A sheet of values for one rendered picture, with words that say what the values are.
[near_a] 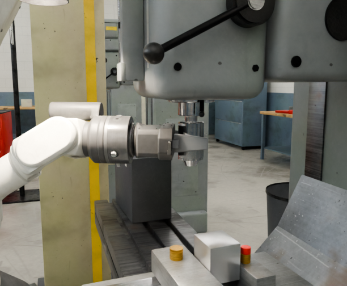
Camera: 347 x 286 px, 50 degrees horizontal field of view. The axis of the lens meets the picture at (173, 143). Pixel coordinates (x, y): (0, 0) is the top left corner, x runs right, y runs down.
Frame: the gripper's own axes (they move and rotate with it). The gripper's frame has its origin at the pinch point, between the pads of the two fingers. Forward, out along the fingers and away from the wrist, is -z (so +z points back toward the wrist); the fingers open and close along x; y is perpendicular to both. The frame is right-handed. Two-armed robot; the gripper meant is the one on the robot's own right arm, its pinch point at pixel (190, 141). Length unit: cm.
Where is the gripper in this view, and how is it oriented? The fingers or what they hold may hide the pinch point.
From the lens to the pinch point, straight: 68.8
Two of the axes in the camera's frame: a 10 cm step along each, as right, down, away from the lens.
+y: -0.1, 9.9, 1.5
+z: -10.0, -0.2, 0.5
